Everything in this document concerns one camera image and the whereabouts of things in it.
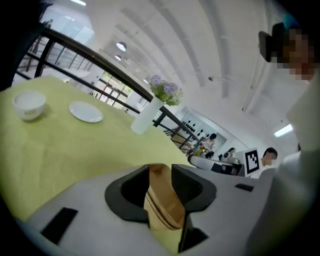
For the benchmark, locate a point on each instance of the black head-worn camera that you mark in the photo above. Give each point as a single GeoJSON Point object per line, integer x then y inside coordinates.
{"type": "Point", "coordinates": [268, 45]}

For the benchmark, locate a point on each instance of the white saucer container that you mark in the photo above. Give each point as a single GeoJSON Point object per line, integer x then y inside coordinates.
{"type": "Point", "coordinates": [85, 111]}

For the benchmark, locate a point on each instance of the black metal railing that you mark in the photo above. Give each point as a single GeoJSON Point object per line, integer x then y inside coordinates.
{"type": "Point", "coordinates": [100, 58]}

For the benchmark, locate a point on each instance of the tan wooden small container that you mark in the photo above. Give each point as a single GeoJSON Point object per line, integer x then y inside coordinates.
{"type": "Point", "coordinates": [152, 220]}
{"type": "Point", "coordinates": [166, 197]}

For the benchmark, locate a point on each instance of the shelf with black items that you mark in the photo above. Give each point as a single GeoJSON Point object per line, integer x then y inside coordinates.
{"type": "Point", "coordinates": [191, 126]}

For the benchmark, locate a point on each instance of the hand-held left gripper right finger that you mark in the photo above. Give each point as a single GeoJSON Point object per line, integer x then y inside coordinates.
{"type": "Point", "coordinates": [197, 192]}

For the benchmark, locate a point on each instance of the white vase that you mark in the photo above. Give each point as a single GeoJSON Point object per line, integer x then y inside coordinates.
{"type": "Point", "coordinates": [145, 117]}

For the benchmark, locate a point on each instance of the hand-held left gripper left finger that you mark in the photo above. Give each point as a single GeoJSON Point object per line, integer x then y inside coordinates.
{"type": "Point", "coordinates": [117, 200]}

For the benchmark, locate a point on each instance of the round ceiling lamp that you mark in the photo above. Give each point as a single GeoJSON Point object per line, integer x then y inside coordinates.
{"type": "Point", "coordinates": [121, 46]}
{"type": "Point", "coordinates": [118, 58]}

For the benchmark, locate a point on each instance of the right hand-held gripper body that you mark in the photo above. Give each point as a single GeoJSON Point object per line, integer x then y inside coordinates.
{"type": "Point", "coordinates": [252, 161]}

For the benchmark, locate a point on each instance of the person's white shirt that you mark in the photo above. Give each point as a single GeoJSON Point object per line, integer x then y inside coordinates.
{"type": "Point", "coordinates": [295, 187]}

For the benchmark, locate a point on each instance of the white bowl container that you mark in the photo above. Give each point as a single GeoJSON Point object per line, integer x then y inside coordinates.
{"type": "Point", "coordinates": [28, 105]}

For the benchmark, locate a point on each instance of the long ceiling light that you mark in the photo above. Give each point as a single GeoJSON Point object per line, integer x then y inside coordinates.
{"type": "Point", "coordinates": [283, 130]}

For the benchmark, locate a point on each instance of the purple flower bouquet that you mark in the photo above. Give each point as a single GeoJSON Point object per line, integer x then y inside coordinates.
{"type": "Point", "coordinates": [166, 90]}

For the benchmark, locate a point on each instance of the person's head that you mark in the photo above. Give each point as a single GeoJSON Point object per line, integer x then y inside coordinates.
{"type": "Point", "coordinates": [298, 55]}

